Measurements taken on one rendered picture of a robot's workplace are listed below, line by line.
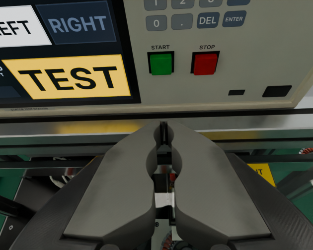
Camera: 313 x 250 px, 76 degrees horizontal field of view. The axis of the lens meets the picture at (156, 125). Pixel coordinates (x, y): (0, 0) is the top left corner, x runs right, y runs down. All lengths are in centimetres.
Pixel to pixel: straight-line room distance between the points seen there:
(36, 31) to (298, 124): 26
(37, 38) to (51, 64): 2
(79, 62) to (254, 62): 15
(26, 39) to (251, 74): 19
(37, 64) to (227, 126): 19
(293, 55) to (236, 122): 8
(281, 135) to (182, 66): 14
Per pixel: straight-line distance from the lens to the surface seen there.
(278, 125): 25
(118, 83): 20
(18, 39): 20
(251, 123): 24
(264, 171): 27
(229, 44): 18
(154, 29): 17
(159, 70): 18
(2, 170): 37
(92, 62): 19
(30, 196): 66
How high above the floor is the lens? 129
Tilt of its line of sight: 54 degrees down
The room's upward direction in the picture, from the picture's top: 6 degrees counter-clockwise
